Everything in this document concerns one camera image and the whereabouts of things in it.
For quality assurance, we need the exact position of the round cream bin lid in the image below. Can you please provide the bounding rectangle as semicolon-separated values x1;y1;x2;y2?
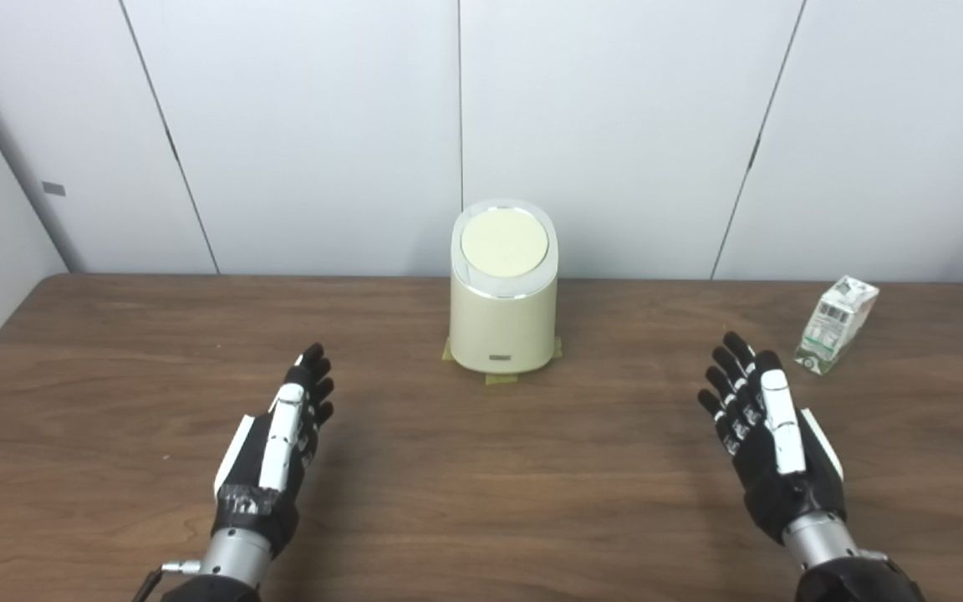
460;207;550;278

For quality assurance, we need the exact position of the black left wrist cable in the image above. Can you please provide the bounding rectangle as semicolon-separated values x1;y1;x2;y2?
132;560;202;602

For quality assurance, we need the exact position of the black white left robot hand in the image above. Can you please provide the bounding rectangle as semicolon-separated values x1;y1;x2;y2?
212;343;336;559

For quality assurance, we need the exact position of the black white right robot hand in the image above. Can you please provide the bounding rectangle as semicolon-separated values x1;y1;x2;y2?
696;331;848;546

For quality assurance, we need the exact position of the small green white milk carton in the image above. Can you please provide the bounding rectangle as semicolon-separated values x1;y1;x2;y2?
794;275;880;376

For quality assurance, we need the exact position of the cream-colored trash bin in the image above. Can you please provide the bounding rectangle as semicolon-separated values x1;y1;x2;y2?
449;198;559;375

